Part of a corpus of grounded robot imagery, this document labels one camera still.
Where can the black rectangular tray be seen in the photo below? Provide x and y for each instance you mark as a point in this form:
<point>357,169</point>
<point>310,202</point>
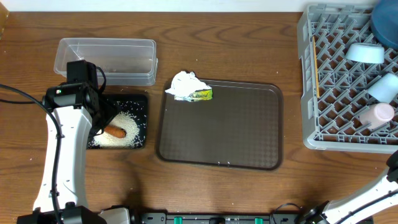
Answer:
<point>75,122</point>

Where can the wooden chopstick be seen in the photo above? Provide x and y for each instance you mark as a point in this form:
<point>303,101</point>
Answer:
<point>316,67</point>

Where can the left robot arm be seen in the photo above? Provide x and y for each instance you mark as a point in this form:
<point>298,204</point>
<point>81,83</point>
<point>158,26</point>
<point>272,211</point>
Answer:
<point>62,194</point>

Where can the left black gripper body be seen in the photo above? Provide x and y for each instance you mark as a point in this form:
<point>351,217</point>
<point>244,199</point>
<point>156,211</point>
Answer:
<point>109,111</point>

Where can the dark blue bowl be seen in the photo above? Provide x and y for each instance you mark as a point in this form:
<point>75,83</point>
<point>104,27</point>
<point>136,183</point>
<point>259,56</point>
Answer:
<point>384,23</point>

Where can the dark brown serving tray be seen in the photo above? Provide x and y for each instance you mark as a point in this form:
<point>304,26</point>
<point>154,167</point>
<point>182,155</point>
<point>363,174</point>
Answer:
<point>240,127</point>

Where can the light blue cup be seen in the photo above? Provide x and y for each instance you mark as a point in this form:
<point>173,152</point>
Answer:
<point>385,89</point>

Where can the clear plastic bin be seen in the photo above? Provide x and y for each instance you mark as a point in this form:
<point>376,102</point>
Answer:
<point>125,62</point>

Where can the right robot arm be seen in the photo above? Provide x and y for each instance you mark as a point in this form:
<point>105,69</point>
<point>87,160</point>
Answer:
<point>378,195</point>

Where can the grey dishwasher rack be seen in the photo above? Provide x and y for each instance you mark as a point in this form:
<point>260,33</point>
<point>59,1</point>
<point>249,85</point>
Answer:
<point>332,121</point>

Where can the pile of white rice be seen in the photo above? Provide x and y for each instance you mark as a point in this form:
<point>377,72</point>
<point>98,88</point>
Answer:
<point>133,119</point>

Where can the light blue small bowl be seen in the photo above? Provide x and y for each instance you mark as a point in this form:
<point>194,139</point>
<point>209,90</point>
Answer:
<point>365,53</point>

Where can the pale pink cup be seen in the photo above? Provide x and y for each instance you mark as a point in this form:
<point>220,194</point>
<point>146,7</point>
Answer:
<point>377,115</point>

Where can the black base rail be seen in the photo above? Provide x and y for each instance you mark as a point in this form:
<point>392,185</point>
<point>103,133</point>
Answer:
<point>163,218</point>

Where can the white tissue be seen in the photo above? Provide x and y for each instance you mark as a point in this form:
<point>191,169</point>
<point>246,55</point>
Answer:
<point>185,84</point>

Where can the orange carrot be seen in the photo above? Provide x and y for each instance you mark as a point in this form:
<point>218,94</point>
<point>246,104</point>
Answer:
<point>115,131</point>

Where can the yellow green wrapper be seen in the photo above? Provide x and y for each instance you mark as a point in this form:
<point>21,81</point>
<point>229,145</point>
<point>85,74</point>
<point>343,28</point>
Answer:
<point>196,96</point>

